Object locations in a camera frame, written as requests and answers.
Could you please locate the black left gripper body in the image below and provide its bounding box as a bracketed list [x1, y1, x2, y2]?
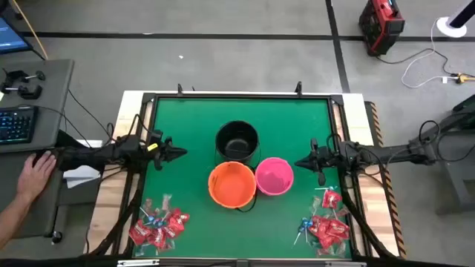
[142, 128, 174, 172]

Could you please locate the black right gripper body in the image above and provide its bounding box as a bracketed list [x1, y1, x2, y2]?
[309, 137, 344, 187]

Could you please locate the pink pumpkin bucket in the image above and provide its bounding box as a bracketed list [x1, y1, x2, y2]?
[254, 156, 295, 197]

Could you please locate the orange pumpkin bucket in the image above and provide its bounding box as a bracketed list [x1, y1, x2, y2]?
[207, 160, 258, 214]

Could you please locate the red candy pack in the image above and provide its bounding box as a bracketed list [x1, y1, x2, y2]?
[317, 234, 339, 250]
[128, 220, 152, 246]
[171, 208, 191, 224]
[321, 189, 344, 210]
[148, 226, 168, 248]
[327, 219, 351, 240]
[309, 215, 330, 235]
[165, 217, 186, 238]

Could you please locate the person's forearm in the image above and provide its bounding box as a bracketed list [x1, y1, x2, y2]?
[0, 192, 33, 250]

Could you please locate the green table mat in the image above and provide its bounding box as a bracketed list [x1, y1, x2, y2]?
[132, 96, 353, 260]

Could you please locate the black plastic bucket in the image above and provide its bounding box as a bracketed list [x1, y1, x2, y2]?
[214, 119, 261, 167]

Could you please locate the white paper sheet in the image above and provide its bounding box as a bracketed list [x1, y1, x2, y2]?
[62, 139, 104, 189]

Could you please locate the yellow black hazard strip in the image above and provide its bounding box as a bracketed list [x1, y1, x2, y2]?
[365, 101, 407, 259]

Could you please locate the grey side desk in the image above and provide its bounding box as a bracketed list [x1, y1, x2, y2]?
[0, 58, 75, 240]

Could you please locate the black computer mouse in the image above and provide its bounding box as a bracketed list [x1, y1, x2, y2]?
[32, 148, 56, 164]

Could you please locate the person's hand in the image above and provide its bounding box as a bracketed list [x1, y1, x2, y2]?
[16, 151, 58, 203]

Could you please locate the dark grey metal stand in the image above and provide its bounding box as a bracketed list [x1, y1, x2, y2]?
[436, 94, 475, 216]

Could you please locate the black screw clamp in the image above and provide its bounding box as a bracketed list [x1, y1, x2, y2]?
[1, 69, 47, 85]
[0, 84, 43, 100]

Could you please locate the red black toolbox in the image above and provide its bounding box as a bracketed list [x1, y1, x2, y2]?
[358, 0, 406, 58]

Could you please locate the black backlit keyboard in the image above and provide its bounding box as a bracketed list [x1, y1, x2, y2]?
[0, 105, 39, 145]

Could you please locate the white tower fan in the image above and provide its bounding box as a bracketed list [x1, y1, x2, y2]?
[436, 0, 475, 39]

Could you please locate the laptop screen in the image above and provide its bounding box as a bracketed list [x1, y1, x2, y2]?
[0, 16, 33, 56]

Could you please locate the thin black cable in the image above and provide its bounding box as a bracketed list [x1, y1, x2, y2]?
[66, 88, 116, 148]

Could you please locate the black metal table frame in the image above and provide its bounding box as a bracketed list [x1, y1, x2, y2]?
[87, 82, 400, 267]

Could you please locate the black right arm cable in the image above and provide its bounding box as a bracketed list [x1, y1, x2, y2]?
[418, 119, 442, 145]

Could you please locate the silver metal bracket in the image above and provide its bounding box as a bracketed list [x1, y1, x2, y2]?
[117, 259, 160, 267]
[324, 260, 367, 267]

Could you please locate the black floor cable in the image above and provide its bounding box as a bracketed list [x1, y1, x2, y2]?
[375, 47, 461, 77]

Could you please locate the yellow cable plug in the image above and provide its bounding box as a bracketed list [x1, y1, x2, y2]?
[451, 73, 475, 85]

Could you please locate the white floor cable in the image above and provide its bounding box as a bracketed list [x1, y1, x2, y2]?
[400, 17, 452, 90]

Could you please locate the yellow hanging cable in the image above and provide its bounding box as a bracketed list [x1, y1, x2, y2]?
[10, 0, 49, 61]

